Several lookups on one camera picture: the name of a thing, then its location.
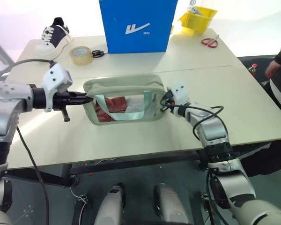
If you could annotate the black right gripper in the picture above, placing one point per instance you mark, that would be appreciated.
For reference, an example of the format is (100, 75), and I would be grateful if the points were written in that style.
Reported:
(170, 97)

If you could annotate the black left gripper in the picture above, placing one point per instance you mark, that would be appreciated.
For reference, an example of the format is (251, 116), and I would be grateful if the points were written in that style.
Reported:
(59, 100)

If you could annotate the transparent grey zipper pouch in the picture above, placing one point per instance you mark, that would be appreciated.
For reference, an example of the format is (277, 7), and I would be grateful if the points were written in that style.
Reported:
(121, 82)

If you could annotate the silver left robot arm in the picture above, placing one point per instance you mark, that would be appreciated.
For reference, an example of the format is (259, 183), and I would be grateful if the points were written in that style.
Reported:
(4, 105)

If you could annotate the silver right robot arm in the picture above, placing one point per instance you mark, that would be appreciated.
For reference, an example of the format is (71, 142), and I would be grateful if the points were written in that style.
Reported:
(213, 131)

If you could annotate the person's bare hand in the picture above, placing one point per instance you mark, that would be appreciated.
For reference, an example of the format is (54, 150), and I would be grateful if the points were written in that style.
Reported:
(272, 68)

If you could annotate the white tissue pack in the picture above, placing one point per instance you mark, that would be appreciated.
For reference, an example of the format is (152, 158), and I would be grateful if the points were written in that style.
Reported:
(134, 103)

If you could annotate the red cloth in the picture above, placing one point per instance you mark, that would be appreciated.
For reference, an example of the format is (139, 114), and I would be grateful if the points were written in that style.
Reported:
(114, 104)

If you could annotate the clear packing tape roll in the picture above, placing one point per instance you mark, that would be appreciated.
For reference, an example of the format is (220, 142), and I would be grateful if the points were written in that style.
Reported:
(72, 57)

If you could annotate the black and white sneaker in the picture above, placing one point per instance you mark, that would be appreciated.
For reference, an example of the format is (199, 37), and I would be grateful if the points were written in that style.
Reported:
(52, 39)

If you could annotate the yellow plastic bin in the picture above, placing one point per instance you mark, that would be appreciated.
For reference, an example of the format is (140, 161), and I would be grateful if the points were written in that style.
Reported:
(196, 25)

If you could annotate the grey metal bar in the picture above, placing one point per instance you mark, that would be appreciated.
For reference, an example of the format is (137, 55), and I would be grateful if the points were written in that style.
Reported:
(0, 50)

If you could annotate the blue box with white logo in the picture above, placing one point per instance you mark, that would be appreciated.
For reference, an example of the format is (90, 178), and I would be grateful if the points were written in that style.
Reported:
(135, 18)

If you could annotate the bottle with red cap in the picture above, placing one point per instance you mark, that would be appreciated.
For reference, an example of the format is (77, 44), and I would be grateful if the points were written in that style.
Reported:
(253, 70)

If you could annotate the silver rounded leg shell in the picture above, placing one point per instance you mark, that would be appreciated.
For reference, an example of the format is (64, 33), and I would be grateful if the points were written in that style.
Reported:
(171, 206)
(110, 206)

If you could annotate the white roll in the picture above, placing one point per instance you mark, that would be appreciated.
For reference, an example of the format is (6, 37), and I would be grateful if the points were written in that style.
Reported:
(194, 9)

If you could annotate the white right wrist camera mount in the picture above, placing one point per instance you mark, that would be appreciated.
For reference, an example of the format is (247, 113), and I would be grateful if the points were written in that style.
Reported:
(180, 91)

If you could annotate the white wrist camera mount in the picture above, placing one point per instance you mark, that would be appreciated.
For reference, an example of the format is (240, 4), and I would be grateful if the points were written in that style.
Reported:
(180, 91)
(55, 78)

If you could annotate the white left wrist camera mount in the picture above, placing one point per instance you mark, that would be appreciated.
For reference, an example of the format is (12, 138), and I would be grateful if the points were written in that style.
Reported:
(55, 78)

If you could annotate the black table frame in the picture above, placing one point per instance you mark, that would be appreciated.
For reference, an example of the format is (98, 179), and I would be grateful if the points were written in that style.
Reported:
(65, 173)

